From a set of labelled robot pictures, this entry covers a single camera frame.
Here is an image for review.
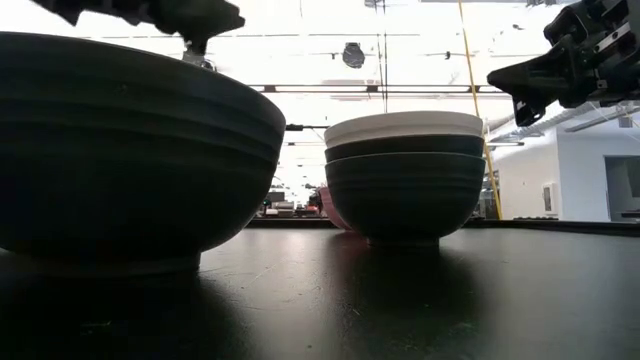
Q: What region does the white bowl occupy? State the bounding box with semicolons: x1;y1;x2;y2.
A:
323;110;485;150

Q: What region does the long black cable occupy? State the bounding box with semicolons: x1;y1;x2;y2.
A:
374;0;390;114

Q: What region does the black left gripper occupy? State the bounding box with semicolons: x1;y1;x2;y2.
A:
29;0;247;56

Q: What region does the dark hanging ceiling lamp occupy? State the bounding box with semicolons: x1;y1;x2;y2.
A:
342;42;366;70
181;50;216;72

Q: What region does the white wall box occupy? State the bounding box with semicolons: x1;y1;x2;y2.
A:
541;182;558;217

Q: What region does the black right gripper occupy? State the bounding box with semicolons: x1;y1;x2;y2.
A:
487;0;640;128

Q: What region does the long ceiling light strip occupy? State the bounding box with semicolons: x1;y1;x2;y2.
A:
248;83;504;95

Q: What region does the yellow cable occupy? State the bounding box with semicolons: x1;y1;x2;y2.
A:
457;0;504;221

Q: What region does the pink bowl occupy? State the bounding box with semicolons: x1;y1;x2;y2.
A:
318;186;352;232

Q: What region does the black bowl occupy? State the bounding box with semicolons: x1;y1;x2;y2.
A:
324;133;486;164
324;151;487;248
0;30;287;279

